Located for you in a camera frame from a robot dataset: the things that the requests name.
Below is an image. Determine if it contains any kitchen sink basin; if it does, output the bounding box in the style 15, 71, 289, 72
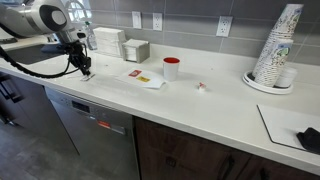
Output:
5, 43, 69, 66

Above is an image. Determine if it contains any dark wood cabinet with doors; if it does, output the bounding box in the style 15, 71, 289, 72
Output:
133, 115, 320, 180

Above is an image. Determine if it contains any flat white board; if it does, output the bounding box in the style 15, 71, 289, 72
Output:
256, 103, 320, 156

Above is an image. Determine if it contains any white cup with red inside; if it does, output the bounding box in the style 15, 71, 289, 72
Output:
162, 56, 181, 83

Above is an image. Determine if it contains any dark wood sink cabinet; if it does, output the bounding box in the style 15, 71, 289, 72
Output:
0, 70, 80, 156

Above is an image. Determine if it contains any white light switch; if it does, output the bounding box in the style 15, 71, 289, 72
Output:
131, 10, 143, 30

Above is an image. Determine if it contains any white wall outlet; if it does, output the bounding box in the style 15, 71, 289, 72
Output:
215, 15, 234, 38
152, 12, 164, 32

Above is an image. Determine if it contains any white stack of lids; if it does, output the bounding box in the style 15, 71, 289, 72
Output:
274, 66, 298, 89

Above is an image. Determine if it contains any stainless steel dishwasher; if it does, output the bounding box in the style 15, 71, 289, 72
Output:
44, 86, 141, 180

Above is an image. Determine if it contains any yellow sachet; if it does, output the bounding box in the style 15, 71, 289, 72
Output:
136, 75, 152, 84

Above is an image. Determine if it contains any grey napkin holder box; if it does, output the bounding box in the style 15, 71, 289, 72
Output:
121, 38, 151, 64

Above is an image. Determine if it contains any large stack of paper towels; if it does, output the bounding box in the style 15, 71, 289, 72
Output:
92, 26, 127, 58

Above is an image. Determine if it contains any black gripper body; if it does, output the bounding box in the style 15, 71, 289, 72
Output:
65, 39, 93, 69

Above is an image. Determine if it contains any small black object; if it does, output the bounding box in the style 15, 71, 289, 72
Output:
296, 126, 320, 154

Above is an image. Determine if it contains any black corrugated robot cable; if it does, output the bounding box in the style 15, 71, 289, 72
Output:
0, 41, 88, 80

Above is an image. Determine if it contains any white napkin holding two sachets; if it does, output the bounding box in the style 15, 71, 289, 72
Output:
117, 67, 167, 90

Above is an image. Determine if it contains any round white tray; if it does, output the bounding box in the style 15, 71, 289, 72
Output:
242, 69, 295, 96

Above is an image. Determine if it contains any small white napkin pile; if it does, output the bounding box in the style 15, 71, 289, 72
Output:
124, 45, 138, 63

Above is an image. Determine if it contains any clear bottle with green cap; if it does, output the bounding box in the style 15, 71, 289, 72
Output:
83, 20, 99, 52

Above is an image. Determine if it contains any small creamer cup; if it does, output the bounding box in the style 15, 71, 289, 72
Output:
197, 81, 208, 92

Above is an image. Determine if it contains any short stack of paper cups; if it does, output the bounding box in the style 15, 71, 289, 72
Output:
262, 37, 295, 89

